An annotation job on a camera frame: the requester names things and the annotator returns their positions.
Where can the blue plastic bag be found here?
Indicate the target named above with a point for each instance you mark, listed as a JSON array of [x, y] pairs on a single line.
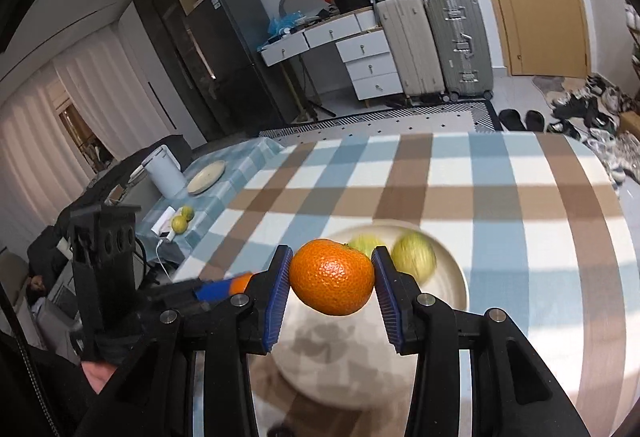
[[285, 24]]

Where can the yellow-green guava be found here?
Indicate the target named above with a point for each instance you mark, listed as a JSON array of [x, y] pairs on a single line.
[[362, 245], [414, 257]]

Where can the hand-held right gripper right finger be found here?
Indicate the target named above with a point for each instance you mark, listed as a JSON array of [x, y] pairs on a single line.
[[386, 304]]

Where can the white desk with drawers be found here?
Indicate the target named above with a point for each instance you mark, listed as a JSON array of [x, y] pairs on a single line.
[[345, 52]]

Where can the person's left hand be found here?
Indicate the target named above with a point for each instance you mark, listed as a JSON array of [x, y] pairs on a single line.
[[100, 374]]

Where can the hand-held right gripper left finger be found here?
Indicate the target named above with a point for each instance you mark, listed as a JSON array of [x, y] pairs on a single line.
[[277, 299]]

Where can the black slipper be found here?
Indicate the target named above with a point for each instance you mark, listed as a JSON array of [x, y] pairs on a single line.
[[534, 119], [511, 119]]

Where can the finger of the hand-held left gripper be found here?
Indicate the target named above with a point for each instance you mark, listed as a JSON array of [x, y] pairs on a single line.
[[217, 288]]

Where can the white curtain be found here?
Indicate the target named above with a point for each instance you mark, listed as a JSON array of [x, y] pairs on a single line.
[[75, 117]]

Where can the small cardboard box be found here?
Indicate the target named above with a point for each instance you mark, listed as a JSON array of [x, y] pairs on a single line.
[[628, 123]]

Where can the beige round plate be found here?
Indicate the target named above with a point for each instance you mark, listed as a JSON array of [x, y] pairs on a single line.
[[350, 367]]

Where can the person's left forearm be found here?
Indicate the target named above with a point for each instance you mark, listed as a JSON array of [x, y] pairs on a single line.
[[50, 397]]

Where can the patterned grey rug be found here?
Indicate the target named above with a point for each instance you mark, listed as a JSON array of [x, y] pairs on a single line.
[[400, 122]]

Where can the dark grey fridge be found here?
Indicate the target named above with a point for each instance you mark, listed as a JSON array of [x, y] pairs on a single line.
[[225, 57]]

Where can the black storage box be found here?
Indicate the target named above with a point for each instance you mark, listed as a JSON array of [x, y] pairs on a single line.
[[352, 1]]

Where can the tall dark cabinet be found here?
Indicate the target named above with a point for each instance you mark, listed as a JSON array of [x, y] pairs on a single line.
[[165, 42]]

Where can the light blue checkered tablecloth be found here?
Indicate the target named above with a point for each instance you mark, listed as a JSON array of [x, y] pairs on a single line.
[[235, 167]]

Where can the beige suitcase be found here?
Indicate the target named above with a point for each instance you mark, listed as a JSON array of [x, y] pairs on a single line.
[[407, 47]]

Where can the silver suitcase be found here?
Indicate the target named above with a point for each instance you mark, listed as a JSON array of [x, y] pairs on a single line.
[[460, 47]]

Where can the grey doormat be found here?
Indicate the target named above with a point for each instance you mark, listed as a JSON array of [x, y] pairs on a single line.
[[555, 87]]

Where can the small yellow-green fruit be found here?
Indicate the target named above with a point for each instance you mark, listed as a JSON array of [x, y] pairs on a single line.
[[179, 223], [187, 212]]

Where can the white charger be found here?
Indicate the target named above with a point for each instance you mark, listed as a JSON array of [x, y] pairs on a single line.
[[164, 223]]

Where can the white cylindrical kettle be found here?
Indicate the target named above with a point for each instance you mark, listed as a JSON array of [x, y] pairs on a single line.
[[162, 172]]

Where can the pile of loose shoes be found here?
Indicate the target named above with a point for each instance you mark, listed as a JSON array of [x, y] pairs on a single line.
[[585, 112]]

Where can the empty beige plate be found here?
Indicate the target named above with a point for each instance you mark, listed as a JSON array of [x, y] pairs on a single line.
[[206, 178]]

